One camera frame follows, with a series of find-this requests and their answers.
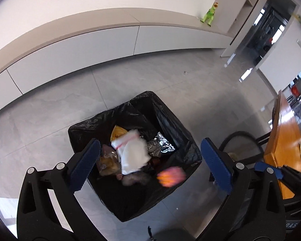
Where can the white red-striped paper packet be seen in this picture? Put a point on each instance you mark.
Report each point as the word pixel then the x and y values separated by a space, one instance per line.
pixel 134 153

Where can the silver foil packet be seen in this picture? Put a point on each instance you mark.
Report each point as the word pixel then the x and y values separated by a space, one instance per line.
pixel 163 145

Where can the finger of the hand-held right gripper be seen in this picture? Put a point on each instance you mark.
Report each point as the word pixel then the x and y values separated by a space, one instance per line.
pixel 268 168

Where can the white low cabinet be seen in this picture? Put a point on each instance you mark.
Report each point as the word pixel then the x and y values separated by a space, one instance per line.
pixel 90 55

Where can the white wall shelf unit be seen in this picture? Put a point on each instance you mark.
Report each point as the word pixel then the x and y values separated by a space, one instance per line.
pixel 240 17

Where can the black chair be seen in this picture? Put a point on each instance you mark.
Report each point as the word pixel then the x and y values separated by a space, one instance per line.
pixel 240 134

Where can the pink snack wrapper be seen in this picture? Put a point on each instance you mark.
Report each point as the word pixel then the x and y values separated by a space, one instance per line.
pixel 171 177

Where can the yellow wrapper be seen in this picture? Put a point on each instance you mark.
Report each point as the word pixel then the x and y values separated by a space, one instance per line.
pixel 118 133

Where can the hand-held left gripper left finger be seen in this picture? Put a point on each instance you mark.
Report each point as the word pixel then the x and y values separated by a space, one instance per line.
pixel 86 163

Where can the green dinosaur toy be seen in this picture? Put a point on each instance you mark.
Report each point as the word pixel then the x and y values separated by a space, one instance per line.
pixel 210 13

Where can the beige snack packet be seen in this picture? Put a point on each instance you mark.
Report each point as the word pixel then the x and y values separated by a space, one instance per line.
pixel 107 163

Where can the orange wooden table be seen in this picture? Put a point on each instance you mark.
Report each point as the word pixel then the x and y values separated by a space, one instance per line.
pixel 286 135

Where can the bin with black liner bag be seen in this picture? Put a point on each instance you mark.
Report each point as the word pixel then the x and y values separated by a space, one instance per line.
pixel 140 203

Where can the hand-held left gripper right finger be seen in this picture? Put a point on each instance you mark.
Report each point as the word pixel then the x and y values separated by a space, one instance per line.
pixel 215 163

